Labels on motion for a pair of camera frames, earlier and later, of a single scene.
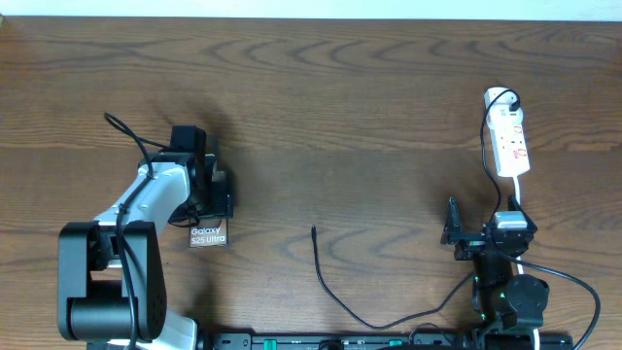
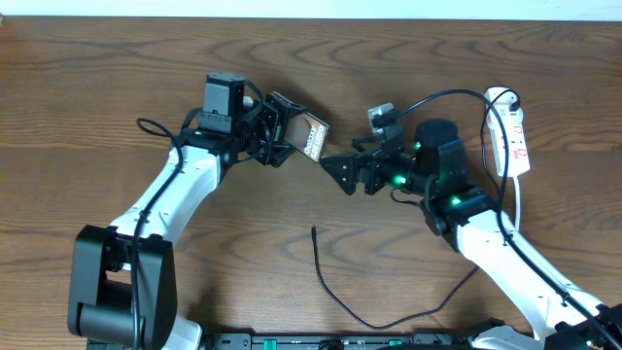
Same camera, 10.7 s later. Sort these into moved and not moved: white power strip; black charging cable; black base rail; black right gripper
Moved: black right gripper
Not moved: black charging cable; white power strip; black base rail
